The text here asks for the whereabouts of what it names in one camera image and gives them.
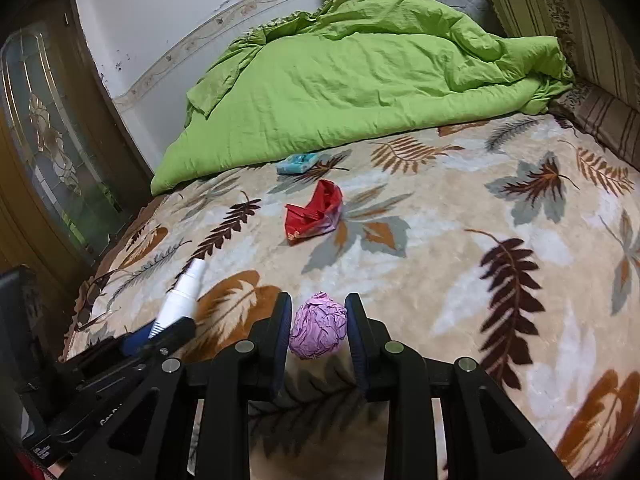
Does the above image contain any white spray bottle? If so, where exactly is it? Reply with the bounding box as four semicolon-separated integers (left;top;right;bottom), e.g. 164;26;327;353
149;258;206;339

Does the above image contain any red crumpled wrapper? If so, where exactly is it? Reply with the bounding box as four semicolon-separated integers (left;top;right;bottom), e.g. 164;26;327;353
284;180;343;244

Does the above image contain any leaf pattern blanket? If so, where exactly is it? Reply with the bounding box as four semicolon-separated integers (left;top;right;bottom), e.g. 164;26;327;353
65;115;639;479

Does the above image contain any teal small packet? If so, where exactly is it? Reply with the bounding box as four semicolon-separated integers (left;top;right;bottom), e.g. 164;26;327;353
276;153;319;174

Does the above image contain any glass wooden door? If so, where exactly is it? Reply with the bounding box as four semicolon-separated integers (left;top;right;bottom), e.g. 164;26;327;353
1;0;151;304

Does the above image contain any green quilt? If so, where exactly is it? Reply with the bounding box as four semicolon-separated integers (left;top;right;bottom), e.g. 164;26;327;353
151;0;574;194

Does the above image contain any striped lower cushion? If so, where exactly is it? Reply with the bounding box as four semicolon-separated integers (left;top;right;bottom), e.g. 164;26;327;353
549;79;640;169

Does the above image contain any striped cushion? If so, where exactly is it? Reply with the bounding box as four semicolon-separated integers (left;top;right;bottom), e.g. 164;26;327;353
549;79;640;169
490;0;639;110

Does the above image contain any striped upper cushion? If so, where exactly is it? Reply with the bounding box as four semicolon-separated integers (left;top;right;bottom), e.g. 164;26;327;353
490;0;639;110

